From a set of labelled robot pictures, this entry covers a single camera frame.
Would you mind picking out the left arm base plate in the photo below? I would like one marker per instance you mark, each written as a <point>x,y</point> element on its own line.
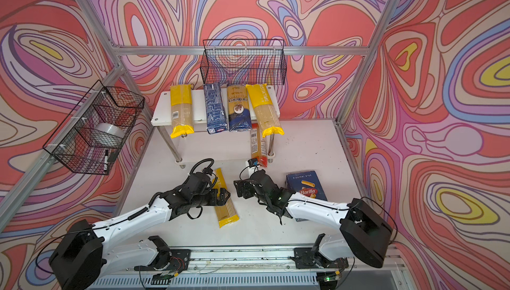
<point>176,260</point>

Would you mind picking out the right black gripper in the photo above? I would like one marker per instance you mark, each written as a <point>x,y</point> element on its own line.
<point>241,184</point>

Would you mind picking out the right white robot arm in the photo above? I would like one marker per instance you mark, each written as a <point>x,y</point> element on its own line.
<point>363,233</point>

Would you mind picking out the white shelf with metal legs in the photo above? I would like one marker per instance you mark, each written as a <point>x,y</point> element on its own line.
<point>162,117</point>

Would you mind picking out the silver tape roll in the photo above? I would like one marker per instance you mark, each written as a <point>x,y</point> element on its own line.
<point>110,129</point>

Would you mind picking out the black wire basket back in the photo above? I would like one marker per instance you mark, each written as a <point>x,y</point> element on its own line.
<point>244,61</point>

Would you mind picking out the dark blue spaghetti bag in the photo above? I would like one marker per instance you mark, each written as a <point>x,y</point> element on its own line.
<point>239,118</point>

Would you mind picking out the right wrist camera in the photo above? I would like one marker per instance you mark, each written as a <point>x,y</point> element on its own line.
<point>253,163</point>

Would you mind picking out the red spaghetti bag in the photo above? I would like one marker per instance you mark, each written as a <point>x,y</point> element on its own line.
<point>258,145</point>

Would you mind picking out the blue Barilla pasta box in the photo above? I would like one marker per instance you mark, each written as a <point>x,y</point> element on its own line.
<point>307,184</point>

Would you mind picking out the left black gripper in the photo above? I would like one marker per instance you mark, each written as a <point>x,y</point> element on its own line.
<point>214,197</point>

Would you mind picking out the black wire basket left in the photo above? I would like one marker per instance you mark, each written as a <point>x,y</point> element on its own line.
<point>81,148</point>

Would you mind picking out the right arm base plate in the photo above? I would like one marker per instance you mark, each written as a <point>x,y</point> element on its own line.
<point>307,258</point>

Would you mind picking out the black wire basket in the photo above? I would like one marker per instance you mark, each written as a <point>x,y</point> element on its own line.
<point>81,148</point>
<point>244,61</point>

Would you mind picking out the blue spaghetti box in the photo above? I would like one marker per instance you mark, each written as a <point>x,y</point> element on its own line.
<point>216,117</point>

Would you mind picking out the yellow spaghetti bag long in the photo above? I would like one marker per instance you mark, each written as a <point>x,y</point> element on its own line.
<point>182,111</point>

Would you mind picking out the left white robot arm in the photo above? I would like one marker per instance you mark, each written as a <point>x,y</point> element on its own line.
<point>89,251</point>

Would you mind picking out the black marker pen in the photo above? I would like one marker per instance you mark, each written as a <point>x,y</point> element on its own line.
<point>106,163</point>

